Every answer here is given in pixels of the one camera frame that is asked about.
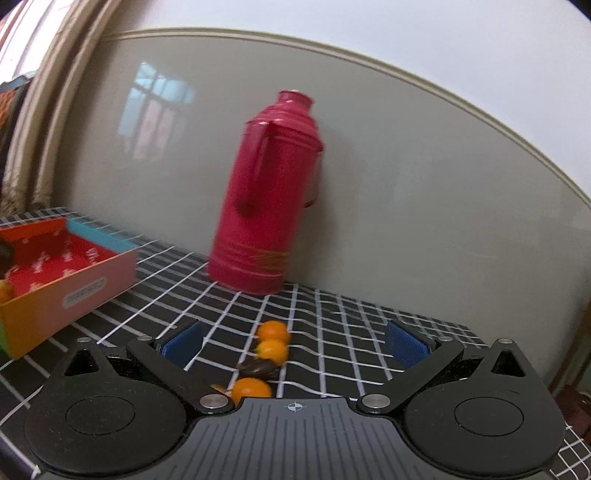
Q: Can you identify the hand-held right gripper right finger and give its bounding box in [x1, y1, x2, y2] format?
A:
[357, 318, 533, 415]

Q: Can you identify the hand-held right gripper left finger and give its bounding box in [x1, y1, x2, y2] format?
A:
[59, 320, 235, 415]

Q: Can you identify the dark brown date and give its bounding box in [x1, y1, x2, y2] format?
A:
[0, 242, 17, 280]
[237, 357, 281, 380]

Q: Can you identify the red cardboard box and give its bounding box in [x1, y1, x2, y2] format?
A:
[0, 215, 138, 361]

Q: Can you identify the black checkered tablecloth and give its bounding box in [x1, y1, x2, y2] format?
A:
[0, 208, 591, 480]

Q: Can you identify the red thermos flask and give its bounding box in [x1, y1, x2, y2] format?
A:
[209, 90, 325, 296]

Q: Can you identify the brown wooden furniture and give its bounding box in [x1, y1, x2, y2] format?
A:
[553, 383, 591, 441]

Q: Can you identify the beige curtain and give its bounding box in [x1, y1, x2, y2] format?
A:
[0, 0, 116, 217]

